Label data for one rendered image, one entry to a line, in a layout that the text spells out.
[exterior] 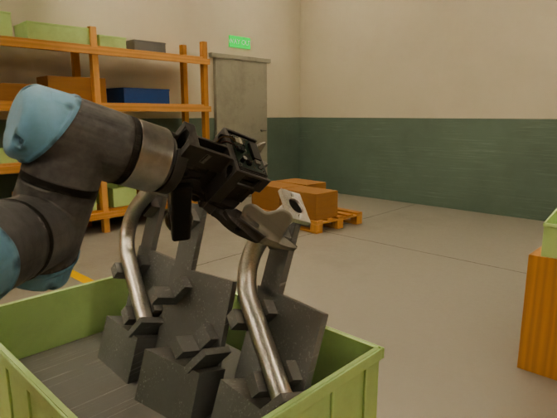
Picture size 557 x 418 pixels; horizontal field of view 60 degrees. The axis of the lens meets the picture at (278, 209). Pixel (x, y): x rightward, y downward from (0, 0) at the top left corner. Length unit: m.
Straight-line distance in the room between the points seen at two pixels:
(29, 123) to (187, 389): 0.48
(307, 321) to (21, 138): 0.43
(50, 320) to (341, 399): 0.62
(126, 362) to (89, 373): 0.08
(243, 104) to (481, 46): 3.39
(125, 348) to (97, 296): 0.21
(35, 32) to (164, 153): 4.99
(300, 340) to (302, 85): 7.98
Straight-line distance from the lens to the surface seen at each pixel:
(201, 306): 0.85
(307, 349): 0.70
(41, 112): 0.49
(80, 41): 5.63
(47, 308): 1.09
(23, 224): 0.43
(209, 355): 0.77
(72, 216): 0.51
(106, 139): 0.50
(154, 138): 0.53
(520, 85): 6.85
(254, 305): 0.73
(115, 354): 0.98
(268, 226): 0.61
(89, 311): 1.13
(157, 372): 0.85
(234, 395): 0.74
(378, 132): 7.67
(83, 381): 0.97
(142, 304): 0.93
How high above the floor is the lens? 1.31
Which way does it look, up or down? 11 degrees down
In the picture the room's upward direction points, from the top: straight up
